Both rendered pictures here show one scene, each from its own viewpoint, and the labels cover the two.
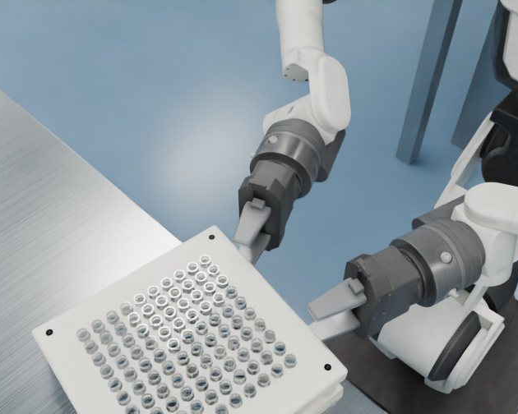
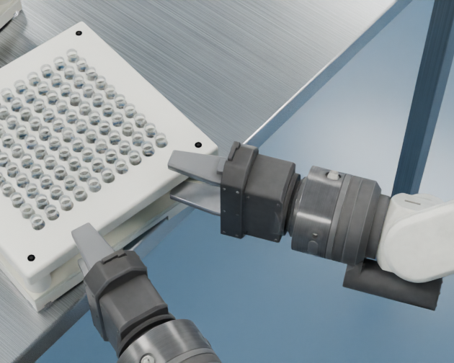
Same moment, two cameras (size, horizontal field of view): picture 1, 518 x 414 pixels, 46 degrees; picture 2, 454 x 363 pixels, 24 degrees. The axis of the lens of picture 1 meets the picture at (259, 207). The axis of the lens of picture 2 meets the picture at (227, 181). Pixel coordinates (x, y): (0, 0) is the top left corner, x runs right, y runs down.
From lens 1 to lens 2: 0.81 m
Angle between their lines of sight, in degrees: 50
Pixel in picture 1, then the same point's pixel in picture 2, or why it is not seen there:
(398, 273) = (119, 304)
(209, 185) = not seen: outside the picture
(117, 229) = (251, 87)
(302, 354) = (47, 235)
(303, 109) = (395, 206)
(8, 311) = (140, 21)
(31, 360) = not seen: hidden behind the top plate
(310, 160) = (311, 225)
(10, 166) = not seen: outside the picture
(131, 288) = (127, 84)
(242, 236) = (177, 158)
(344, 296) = (96, 256)
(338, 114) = (402, 253)
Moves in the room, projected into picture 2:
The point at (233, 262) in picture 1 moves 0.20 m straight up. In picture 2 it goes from (163, 167) to (152, 33)
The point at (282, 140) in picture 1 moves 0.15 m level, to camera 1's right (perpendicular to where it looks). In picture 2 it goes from (330, 183) to (350, 319)
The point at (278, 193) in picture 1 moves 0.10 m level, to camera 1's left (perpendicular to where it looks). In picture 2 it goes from (228, 177) to (223, 99)
